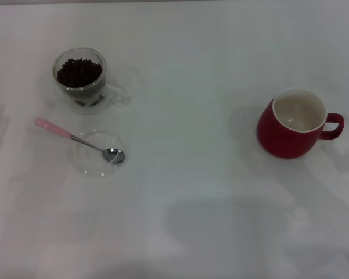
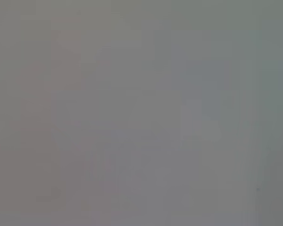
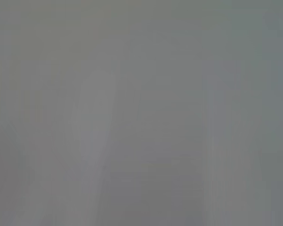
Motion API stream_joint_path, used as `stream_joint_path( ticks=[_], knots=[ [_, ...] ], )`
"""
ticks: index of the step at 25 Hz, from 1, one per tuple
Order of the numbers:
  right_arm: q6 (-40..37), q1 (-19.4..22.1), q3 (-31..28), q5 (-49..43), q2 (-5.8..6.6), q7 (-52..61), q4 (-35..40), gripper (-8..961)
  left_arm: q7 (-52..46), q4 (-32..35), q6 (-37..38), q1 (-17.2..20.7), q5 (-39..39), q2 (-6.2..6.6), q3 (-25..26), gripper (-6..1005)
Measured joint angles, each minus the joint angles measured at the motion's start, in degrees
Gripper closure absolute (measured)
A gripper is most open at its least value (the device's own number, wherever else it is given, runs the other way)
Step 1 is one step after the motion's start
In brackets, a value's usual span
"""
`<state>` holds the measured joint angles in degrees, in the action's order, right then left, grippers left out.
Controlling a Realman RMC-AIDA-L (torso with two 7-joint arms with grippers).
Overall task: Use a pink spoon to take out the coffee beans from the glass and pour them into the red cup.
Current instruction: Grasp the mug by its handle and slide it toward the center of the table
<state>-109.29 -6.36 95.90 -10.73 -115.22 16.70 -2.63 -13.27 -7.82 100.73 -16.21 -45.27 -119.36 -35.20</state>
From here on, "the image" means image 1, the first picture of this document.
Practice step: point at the clear glass saucer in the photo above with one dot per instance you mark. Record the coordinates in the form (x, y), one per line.
(90, 162)

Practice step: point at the red mug white inside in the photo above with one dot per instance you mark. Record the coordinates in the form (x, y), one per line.
(276, 139)

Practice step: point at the clear double-walled glass cup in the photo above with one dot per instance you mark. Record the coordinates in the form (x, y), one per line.
(116, 92)

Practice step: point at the dark coffee beans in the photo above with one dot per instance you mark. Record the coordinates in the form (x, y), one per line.
(78, 72)

